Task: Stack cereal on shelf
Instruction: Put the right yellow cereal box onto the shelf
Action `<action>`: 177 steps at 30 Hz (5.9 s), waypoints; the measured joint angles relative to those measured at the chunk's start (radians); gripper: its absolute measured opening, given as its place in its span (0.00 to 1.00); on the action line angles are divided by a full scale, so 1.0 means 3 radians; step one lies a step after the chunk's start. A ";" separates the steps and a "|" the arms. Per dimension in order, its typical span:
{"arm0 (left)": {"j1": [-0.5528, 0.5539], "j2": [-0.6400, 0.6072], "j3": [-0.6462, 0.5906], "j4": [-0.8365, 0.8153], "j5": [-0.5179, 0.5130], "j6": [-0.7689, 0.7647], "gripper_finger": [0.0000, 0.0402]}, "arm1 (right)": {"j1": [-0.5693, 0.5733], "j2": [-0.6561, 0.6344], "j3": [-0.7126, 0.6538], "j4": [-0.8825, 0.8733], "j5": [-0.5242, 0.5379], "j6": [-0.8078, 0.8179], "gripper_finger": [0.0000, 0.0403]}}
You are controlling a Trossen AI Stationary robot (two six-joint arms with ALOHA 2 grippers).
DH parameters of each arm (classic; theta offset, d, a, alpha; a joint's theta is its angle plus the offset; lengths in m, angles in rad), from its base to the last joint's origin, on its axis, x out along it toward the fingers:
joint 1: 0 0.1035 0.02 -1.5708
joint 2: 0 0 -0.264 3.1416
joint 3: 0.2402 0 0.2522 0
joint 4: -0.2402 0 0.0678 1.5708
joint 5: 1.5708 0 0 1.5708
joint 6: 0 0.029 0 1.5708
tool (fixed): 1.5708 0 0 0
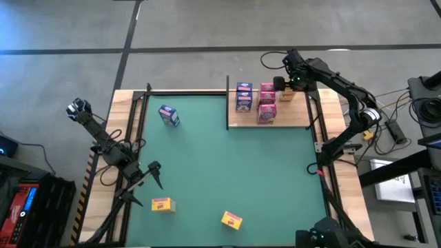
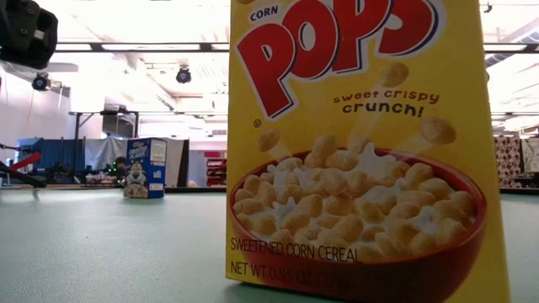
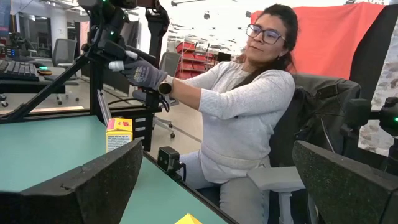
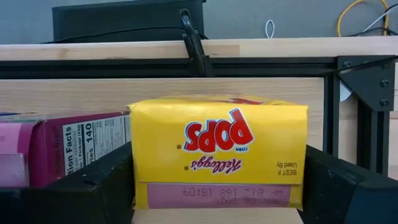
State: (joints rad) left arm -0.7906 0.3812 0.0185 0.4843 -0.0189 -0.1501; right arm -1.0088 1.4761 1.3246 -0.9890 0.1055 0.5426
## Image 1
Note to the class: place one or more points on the black crate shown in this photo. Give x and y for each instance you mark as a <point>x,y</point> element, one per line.
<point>55,206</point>

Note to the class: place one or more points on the black device with green light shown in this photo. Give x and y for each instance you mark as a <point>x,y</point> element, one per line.
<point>327,230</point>

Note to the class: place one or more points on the yellow connector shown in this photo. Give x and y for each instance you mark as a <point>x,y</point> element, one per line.
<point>368,135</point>

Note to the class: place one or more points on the black keyboard with blue light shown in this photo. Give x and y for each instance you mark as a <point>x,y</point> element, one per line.
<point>435,193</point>

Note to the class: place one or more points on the yellow black hazard tape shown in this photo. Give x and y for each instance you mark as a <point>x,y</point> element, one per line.
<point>82,199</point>

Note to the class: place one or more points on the wooden shelf board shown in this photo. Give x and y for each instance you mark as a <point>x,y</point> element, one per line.
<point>293,115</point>

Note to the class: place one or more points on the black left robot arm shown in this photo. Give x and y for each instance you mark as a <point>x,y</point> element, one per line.
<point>98,132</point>

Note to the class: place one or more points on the white paper sheet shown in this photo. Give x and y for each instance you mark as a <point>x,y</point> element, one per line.
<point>392,189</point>

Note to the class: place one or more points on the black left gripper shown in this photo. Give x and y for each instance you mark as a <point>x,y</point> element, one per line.
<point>134,174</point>

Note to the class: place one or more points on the yellow Corn Pops cereal box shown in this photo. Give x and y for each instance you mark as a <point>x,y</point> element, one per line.
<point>286,95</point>
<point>231,220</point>
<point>163,205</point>

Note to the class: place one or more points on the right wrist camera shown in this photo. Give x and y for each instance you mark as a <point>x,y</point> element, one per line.
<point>293,58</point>

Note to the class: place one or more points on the blue Frosted Flakes cereal box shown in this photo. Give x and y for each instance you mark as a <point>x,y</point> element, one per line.
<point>169,115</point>
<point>244,101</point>
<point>244,87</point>

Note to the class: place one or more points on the black beam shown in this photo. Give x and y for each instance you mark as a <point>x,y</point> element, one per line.
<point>392,169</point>

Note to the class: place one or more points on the black-edged shelf end panel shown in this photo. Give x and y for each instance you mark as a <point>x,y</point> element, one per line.
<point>227,110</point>

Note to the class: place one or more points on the black cylinder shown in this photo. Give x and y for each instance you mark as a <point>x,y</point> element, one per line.
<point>432,80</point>

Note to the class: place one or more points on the red and black power unit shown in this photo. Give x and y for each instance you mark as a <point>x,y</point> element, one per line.
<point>15,213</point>

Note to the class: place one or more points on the black device with blue light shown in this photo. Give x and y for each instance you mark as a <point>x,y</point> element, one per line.
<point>8,148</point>

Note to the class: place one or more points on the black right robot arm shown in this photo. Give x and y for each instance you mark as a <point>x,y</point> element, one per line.
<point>341,84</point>

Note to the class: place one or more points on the black aluminium table frame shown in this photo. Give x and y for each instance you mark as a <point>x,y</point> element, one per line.
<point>189,92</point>

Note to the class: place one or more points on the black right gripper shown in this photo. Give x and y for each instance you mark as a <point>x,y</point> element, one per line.
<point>298,81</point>

